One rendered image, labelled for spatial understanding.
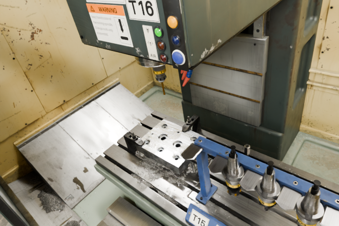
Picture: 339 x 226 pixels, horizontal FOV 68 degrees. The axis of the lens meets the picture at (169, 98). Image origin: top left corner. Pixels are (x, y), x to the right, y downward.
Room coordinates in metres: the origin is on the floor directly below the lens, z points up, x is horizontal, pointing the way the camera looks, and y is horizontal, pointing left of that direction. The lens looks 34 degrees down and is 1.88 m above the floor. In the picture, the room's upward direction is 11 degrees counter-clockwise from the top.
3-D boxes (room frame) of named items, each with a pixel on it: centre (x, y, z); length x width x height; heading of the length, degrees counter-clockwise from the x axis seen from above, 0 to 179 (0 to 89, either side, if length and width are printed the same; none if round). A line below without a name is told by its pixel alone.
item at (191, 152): (0.62, -0.04, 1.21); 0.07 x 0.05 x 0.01; 134
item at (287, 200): (0.38, -0.27, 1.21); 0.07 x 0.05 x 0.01; 134
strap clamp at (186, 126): (1.03, -0.09, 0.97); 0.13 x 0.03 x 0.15; 134
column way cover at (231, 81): (1.17, -0.30, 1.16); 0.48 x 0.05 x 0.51; 44
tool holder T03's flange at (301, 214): (0.35, -0.31, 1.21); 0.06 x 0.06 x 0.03
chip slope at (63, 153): (1.34, 0.48, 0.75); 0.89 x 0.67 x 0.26; 134
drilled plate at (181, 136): (0.94, 0.04, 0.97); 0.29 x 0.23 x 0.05; 44
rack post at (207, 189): (0.66, -0.08, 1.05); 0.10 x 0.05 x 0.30; 134
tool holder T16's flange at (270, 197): (0.42, -0.23, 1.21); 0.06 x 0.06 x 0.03
